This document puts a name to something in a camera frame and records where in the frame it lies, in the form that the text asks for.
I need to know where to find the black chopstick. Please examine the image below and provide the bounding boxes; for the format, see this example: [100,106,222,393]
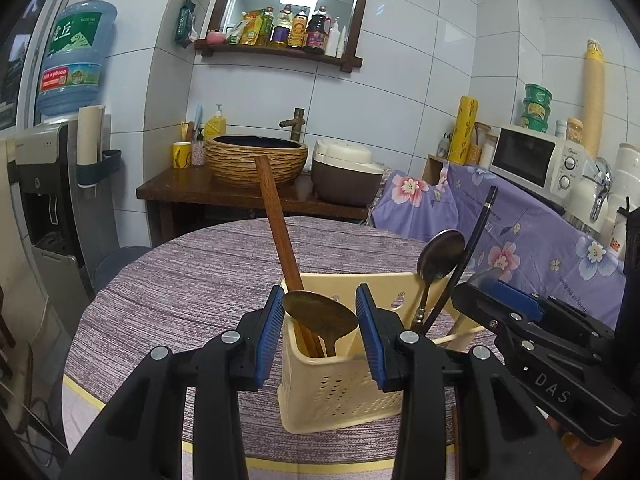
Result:
[421,186,498,335]

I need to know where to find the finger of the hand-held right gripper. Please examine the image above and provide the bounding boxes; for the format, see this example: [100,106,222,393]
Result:
[451,284,539,361]
[475,272,616,347]

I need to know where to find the green hanging packet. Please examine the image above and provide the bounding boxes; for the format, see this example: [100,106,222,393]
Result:
[174,0,198,48]

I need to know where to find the glass window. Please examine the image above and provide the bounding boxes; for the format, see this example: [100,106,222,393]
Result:
[0,0,66,133]

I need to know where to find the tall cream roll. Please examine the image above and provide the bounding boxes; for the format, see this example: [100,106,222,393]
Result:
[582,39,606,158]

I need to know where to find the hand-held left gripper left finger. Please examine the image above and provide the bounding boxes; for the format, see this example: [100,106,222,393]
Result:
[57,284,287,480]

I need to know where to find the brown white rice cooker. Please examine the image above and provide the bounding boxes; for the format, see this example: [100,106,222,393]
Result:
[311,139,385,207]

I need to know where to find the white thermos kettle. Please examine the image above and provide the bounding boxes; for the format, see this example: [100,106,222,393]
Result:
[565,156,613,233]

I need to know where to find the water dispenser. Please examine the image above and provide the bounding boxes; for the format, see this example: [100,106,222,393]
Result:
[6,122,83,281]

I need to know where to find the all-metal long spoon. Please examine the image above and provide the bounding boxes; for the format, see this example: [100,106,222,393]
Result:
[281,290,359,358]

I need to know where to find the white bottle with red label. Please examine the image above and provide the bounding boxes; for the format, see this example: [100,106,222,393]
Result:
[607,200,630,261]

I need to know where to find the person's right hand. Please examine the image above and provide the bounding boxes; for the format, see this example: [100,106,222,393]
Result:
[547,412,623,480]

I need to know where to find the wooden utensil handle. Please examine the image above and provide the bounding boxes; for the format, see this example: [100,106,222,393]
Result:
[254,155,317,358]

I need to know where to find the white microwave oven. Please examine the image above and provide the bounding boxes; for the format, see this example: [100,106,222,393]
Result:
[489,125,596,201]

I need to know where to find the wooden wall shelf frame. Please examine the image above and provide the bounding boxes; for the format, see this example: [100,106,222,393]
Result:
[194,0,377,72]

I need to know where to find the purple floral cloth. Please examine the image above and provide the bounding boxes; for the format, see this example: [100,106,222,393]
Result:
[367,162,628,331]

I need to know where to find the grey blue chair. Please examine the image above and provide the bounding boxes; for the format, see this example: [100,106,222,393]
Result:
[92,246,151,291]

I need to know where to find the white paper cup tube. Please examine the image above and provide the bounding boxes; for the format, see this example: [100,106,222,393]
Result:
[77,105,106,186]

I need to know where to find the yellow soap pump bottle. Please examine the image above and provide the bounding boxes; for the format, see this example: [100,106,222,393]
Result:
[204,104,227,141]

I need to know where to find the yellow oil bottle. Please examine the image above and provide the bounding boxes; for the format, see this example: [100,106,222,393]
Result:
[271,4,293,48]

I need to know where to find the woven brown basin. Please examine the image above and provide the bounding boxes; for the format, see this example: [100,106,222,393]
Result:
[205,135,309,190]

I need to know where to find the blue water jug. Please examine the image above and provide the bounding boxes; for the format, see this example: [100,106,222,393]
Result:
[35,1,118,117]

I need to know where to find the dark-handled metal spoon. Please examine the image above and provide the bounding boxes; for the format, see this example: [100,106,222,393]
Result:
[411,229,467,333]

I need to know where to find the brass faucet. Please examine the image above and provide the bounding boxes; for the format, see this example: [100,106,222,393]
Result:
[278,107,307,143]

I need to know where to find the yellow perforated utensil holder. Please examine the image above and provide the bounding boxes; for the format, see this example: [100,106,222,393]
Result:
[277,272,482,434]

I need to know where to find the brown sauce bottle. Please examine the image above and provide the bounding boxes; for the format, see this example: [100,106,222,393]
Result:
[288,7,310,50]

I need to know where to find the wooden counter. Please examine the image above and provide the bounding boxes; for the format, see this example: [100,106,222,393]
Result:
[136,167,371,248]

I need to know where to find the dark cup holder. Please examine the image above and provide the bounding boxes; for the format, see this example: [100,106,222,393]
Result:
[75,149,122,188]

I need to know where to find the dark soy sauce bottle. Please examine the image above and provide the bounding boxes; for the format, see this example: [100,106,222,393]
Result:
[305,6,331,55]

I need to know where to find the white slim bottle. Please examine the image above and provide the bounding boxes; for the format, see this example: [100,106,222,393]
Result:
[326,17,347,58]

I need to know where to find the yellow wrapped roll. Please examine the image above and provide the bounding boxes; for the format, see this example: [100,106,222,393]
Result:
[448,96,479,165]

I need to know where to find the yellow seasoning packets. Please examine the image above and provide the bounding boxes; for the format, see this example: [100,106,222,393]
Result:
[227,10,263,46]

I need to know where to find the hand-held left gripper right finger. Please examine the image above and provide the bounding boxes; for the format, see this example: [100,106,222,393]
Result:
[355,282,583,480]

